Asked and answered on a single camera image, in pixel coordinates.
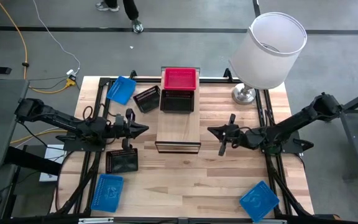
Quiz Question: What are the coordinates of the black aluminium table frame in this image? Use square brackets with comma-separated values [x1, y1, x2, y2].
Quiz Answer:
[51, 68, 341, 224]

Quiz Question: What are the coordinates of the white box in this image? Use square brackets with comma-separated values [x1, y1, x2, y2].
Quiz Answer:
[39, 144, 67, 183]

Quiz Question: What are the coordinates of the yellow cable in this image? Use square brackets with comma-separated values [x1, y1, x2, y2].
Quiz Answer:
[0, 0, 76, 146]

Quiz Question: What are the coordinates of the white cable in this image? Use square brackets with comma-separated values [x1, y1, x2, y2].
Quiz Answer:
[31, 0, 82, 74]

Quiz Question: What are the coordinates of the blue plastic basket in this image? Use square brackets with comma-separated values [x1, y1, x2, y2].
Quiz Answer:
[239, 180, 281, 223]
[106, 75, 137, 106]
[90, 173, 125, 213]

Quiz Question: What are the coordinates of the wooden box platform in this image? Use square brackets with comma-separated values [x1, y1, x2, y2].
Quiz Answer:
[154, 65, 202, 155]

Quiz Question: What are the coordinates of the black plastic basket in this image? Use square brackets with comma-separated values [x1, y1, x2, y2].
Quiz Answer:
[159, 89, 196, 114]
[132, 85, 162, 114]
[105, 148, 139, 174]

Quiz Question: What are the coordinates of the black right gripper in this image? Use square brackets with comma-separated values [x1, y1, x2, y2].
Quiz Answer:
[207, 113, 264, 157]

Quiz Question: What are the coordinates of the white shade silver table lamp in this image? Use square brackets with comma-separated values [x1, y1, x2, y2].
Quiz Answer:
[228, 11, 308, 106]

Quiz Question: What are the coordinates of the person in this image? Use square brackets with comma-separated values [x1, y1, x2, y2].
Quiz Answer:
[94, 0, 145, 34]

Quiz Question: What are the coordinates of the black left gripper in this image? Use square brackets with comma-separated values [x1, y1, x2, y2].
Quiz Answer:
[112, 108, 150, 152]

